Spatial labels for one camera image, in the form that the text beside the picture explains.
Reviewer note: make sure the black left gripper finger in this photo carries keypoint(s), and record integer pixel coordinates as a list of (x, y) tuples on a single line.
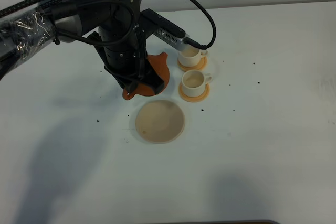
[(127, 83), (151, 83)]

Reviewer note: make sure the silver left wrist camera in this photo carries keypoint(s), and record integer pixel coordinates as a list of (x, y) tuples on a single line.
[(165, 31)]

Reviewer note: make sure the orange coaster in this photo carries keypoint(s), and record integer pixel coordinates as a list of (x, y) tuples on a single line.
[(202, 64), (200, 98)]

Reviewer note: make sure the beige teapot saucer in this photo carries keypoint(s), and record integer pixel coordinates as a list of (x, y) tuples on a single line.
[(160, 121)]

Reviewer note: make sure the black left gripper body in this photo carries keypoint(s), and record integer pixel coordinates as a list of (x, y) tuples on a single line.
[(127, 59)]

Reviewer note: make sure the far orange coaster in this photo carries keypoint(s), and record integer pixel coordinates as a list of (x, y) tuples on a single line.
[(202, 64)]

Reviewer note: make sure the brown clay teapot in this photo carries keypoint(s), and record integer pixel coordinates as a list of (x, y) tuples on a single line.
[(159, 64)]

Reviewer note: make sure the near orange coaster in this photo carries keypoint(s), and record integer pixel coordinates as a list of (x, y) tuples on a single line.
[(200, 98)]

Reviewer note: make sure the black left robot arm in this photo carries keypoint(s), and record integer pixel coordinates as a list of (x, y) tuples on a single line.
[(118, 29)]

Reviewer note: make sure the far white teacup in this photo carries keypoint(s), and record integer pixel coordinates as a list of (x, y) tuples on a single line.
[(193, 52)]

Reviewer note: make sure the white teacup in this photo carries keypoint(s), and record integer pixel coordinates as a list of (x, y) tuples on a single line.
[(193, 52), (194, 82)]

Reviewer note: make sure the near white teacup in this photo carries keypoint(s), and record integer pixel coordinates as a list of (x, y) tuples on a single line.
[(194, 82)]

